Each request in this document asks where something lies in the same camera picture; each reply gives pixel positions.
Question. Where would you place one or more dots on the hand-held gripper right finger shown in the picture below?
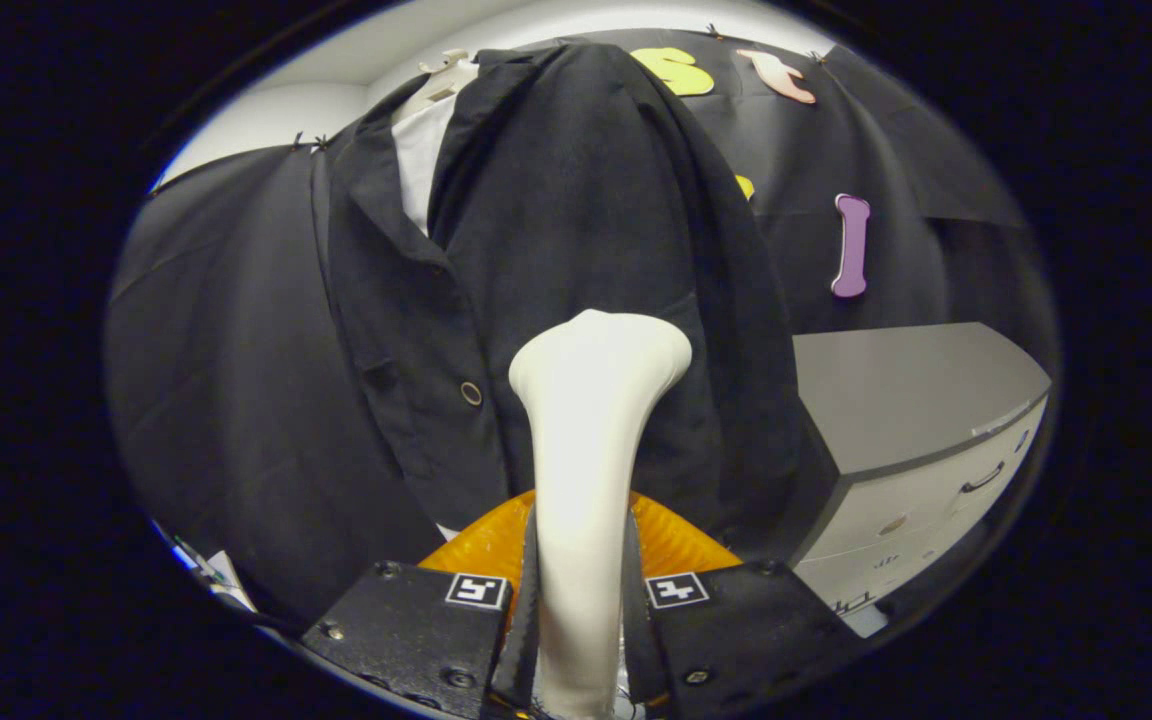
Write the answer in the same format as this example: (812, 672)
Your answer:
(736, 630)

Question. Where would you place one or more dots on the black backdrop cloth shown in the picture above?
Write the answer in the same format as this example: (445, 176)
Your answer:
(226, 380)

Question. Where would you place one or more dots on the white paper sheet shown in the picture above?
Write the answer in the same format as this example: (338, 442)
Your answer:
(231, 580)

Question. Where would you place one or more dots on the white garment steamer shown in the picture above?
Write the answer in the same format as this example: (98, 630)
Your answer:
(586, 450)

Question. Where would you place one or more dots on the white shirt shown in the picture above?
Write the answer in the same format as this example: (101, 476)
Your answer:
(423, 160)

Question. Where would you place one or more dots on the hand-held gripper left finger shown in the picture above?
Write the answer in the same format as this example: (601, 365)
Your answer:
(406, 635)

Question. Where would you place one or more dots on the grey cabinet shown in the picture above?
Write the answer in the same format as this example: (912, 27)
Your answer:
(896, 400)

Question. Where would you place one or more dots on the black suit jacket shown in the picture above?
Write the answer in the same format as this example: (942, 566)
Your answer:
(576, 200)

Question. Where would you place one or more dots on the cream plastic hanger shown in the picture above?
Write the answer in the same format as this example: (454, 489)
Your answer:
(448, 75)

